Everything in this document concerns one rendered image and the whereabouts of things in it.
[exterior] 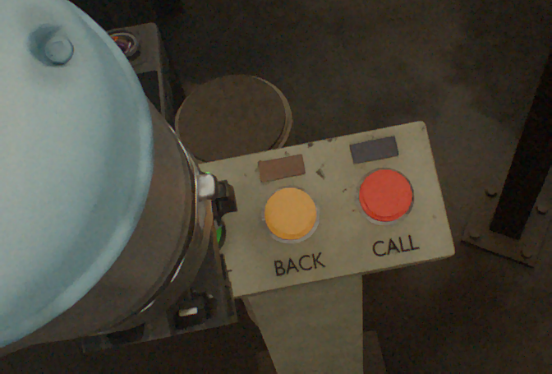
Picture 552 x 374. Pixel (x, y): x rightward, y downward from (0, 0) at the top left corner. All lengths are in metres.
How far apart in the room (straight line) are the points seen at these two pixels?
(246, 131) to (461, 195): 0.63
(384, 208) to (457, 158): 0.75
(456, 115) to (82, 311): 1.19
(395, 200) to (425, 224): 0.03
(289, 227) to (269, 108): 0.20
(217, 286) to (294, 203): 0.21
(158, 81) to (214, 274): 0.10
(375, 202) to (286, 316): 0.16
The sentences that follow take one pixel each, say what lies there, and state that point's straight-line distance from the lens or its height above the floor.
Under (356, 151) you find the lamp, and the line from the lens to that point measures 0.57.
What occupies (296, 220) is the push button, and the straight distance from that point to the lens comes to 0.55.
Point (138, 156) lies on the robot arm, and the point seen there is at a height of 0.97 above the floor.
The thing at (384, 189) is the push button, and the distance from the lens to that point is 0.56.
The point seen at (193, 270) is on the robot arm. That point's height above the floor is 0.85.
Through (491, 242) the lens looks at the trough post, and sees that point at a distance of 1.22.
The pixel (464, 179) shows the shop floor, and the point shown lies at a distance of 1.28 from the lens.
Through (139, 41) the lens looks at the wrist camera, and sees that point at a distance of 0.39.
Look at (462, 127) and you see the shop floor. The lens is 1.33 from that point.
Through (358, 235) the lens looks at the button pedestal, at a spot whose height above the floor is 0.59.
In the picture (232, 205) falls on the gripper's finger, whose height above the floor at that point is 0.74.
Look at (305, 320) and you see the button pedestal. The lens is 0.69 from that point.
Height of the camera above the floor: 1.10
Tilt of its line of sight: 59 degrees down
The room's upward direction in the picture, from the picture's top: 12 degrees counter-clockwise
